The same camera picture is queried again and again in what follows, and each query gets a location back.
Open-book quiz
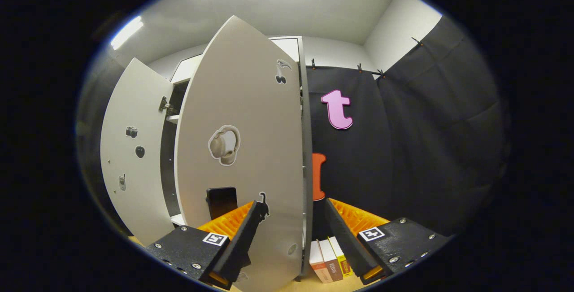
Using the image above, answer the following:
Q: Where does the white and brown box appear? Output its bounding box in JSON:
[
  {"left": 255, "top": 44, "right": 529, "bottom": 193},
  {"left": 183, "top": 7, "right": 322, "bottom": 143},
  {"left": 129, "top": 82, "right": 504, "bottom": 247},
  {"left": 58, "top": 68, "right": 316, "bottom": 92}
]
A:
[{"left": 309, "top": 239, "right": 330, "bottom": 283}]

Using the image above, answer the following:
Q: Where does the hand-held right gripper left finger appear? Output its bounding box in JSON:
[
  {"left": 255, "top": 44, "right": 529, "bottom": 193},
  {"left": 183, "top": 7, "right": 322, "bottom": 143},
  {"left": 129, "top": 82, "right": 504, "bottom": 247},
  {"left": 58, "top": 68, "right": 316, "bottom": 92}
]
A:
[{"left": 146, "top": 200, "right": 265, "bottom": 290}]

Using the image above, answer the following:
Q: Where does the black door handle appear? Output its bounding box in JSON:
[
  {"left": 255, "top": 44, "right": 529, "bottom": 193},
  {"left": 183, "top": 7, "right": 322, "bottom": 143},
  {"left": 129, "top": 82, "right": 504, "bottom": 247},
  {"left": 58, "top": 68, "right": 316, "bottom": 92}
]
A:
[{"left": 206, "top": 187, "right": 238, "bottom": 221}]

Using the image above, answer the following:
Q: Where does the yellow box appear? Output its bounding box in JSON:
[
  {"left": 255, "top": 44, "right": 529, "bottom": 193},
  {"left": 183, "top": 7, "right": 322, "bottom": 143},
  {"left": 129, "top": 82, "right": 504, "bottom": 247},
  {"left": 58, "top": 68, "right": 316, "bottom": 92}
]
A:
[{"left": 328, "top": 236, "right": 352, "bottom": 277}]

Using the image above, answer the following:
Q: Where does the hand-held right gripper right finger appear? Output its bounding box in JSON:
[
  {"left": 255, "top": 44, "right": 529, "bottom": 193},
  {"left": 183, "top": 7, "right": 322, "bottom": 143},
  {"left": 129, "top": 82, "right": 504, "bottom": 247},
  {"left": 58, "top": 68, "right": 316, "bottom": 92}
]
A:
[{"left": 325, "top": 198, "right": 451, "bottom": 286}]

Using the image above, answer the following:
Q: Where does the narrow ceiling light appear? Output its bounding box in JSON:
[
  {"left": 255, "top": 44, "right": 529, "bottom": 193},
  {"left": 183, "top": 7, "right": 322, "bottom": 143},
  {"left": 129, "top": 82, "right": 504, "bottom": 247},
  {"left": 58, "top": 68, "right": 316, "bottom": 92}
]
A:
[{"left": 111, "top": 16, "right": 144, "bottom": 50}]

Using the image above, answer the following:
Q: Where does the white shoe cabinet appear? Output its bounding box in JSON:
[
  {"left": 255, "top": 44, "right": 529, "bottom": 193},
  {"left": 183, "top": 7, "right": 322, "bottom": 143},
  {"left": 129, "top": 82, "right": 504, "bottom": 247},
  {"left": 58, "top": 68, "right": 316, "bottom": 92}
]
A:
[{"left": 161, "top": 36, "right": 314, "bottom": 279}]

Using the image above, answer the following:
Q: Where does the white shoe cabinet door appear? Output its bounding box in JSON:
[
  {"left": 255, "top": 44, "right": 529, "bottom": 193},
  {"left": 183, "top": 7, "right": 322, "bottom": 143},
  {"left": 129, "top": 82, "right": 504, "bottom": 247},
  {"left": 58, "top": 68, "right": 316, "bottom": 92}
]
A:
[
  {"left": 100, "top": 57, "right": 176, "bottom": 246},
  {"left": 174, "top": 15, "right": 310, "bottom": 292}
]

